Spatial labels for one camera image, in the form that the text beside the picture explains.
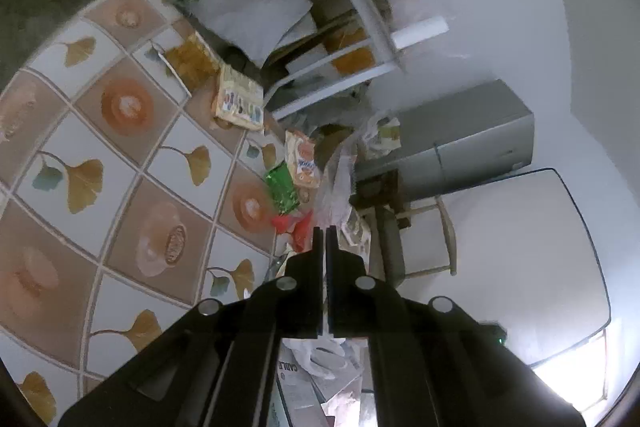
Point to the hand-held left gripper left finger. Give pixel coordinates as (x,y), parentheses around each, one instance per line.
(315,267)

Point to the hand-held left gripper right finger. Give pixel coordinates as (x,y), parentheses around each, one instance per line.
(334,267)

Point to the red snack wrapper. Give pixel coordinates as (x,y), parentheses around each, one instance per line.
(295,229)

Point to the wooden chair with dark seat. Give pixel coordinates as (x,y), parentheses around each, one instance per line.
(395,242)

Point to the white door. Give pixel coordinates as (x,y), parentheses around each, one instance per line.
(525,257)

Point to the clear plastic bag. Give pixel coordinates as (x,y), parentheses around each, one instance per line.
(340,182)

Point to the small green snack packet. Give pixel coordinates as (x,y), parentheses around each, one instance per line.
(282,187)

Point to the white plastic bag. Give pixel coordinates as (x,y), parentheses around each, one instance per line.
(382,137)
(322,357)

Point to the orange snack packet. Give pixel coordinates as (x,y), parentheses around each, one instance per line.
(239,99)
(302,159)

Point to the printed cardboard box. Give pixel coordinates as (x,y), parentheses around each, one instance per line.
(295,387)

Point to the grey refrigerator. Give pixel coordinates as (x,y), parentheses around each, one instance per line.
(460,137)

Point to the patterned tablecloth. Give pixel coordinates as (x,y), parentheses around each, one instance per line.
(125,207)

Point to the orange plastic bag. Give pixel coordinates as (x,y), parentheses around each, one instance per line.
(350,49)

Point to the brown snack packet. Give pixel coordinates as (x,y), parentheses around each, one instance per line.
(192,59)

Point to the white pillow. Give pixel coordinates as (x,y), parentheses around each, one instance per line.
(255,17)

